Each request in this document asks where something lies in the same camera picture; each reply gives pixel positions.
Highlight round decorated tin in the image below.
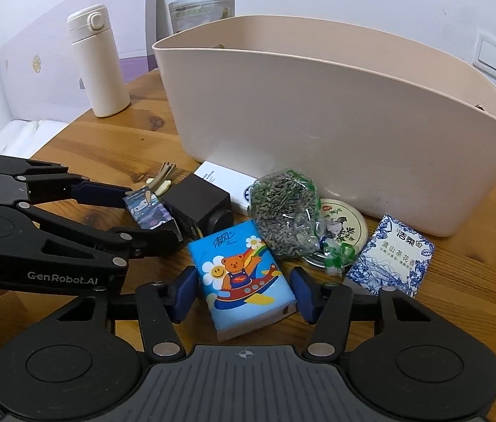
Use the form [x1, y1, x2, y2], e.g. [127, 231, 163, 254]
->
[303, 198, 368, 273]

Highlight bag of dried herbs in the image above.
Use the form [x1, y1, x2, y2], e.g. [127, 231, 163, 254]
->
[249, 169, 322, 259]

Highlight white wall switch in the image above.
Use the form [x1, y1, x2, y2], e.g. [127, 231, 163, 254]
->
[473, 32, 496, 78]

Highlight banana chips bag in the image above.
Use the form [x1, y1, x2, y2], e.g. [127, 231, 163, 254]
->
[169, 0, 236, 33]

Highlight blue cartoon tissue pack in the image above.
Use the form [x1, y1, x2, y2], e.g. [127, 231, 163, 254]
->
[188, 220, 296, 341]

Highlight blue white soap box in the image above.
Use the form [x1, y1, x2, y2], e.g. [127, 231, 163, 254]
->
[346, 215, 436, 297]

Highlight black cube box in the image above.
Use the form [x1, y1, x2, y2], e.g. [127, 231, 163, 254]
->
[161, 173, 233, 240]

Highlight small wooden hair clip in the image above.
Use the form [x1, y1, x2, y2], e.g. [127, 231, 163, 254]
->
[146, 162, 176, 196]

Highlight lilac leaning board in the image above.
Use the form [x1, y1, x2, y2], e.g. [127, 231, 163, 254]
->
[0, 0, 157, 122]

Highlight beige plastic storage bin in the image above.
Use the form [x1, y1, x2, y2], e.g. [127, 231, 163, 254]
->
[154, 15, 496, 236]

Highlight small dark card box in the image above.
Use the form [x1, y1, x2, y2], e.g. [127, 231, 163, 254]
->
[124, 187, 173, 230]

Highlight cream thermos bottle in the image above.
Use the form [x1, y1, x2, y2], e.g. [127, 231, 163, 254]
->
[67, 4, 130, 118]

